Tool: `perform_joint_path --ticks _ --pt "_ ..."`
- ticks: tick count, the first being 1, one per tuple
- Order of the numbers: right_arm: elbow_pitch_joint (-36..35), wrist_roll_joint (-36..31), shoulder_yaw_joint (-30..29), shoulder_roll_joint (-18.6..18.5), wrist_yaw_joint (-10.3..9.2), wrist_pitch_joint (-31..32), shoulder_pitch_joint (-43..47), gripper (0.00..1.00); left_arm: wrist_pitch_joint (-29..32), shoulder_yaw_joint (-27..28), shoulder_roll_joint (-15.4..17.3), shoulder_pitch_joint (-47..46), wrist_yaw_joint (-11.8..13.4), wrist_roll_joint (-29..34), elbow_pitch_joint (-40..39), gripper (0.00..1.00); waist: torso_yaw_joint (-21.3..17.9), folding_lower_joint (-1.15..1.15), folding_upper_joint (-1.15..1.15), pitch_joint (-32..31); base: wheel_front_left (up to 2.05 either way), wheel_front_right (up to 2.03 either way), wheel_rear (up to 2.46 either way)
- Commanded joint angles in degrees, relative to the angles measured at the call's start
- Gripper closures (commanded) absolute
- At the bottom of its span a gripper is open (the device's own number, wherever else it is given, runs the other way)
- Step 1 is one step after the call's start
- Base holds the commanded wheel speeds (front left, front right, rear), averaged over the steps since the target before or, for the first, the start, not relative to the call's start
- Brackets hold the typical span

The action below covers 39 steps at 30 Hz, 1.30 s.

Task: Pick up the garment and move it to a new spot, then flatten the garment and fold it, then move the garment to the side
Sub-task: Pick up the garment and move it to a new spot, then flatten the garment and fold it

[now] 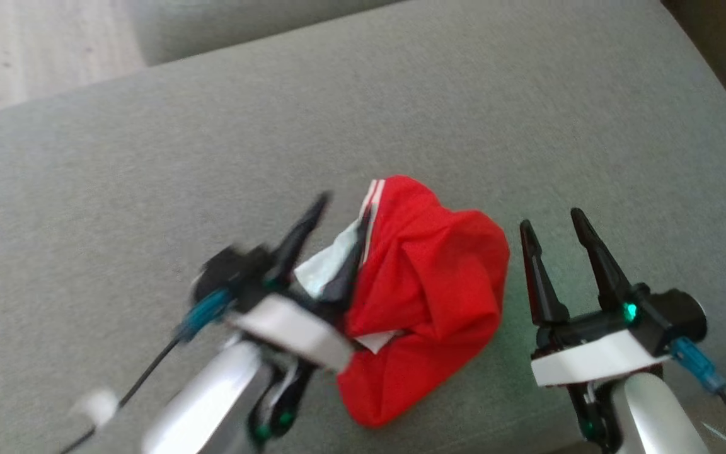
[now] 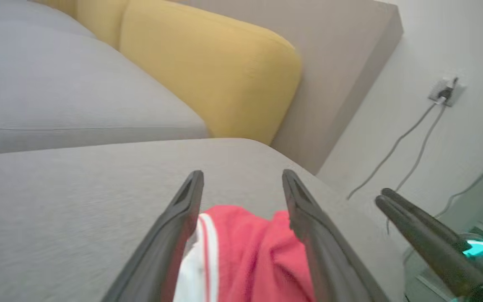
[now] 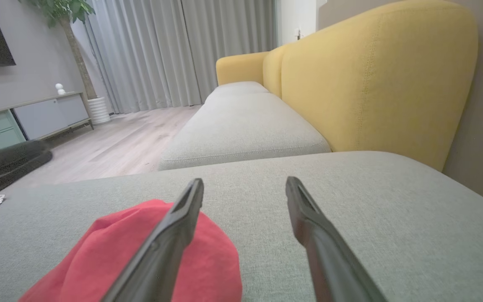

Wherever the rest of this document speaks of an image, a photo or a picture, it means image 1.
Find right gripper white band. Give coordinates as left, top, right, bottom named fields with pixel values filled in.
left=519, top=208, right=671, bottom=387

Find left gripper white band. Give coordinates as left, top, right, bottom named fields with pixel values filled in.
left=228, top=192, right=373, bottom=373

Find red Bulls jersey white sleeves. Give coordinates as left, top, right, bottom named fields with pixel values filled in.
left=294, top=175, right=510, bottom=429

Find grey sofa seat cushion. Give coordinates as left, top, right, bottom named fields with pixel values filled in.
left=0, top=0, right=726, bottom=454

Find grey sofa backrest cushion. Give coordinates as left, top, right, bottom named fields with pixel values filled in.
left=129, top=0, right=405, bottom=67

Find white cable label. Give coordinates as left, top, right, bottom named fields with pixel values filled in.
left=72, top=387, right=119, bottom=428

